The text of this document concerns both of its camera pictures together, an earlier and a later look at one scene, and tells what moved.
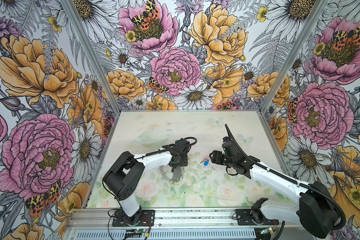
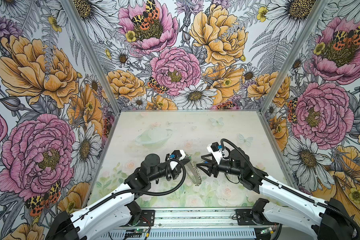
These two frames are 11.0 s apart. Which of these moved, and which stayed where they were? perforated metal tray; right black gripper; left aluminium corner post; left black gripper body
Moved: left black gripper body; right black gripper
Stayed: perforated metal tray; left aluminium corner post
